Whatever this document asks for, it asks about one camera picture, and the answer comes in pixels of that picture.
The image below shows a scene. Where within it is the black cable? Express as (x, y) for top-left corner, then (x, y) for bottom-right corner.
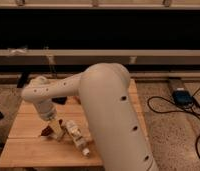
(146, 79), (200, 168)

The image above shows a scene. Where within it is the grey metal rail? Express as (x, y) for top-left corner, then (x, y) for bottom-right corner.
(0, 49), (200, 66)

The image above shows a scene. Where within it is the wooden table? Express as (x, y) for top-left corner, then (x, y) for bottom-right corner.
(0, 78), (151, 169)

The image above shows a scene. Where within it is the small beige packet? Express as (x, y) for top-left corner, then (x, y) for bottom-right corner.
(49, 130), (65, 141)

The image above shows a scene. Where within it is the brown red pepper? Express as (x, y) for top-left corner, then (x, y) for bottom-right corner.
(41, 120), (62, 136)

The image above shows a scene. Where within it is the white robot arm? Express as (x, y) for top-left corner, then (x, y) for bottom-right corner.
(21, 63), (159, 171)

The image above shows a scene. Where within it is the white plastic bottle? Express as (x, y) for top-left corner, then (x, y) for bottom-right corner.
(65, 120), (90, 156)

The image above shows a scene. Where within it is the black phone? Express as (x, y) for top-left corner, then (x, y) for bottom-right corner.
(52, 97), (67, 105)

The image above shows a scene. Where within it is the blue power box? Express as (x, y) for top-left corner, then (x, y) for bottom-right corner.
(172, 89), (193, 106)

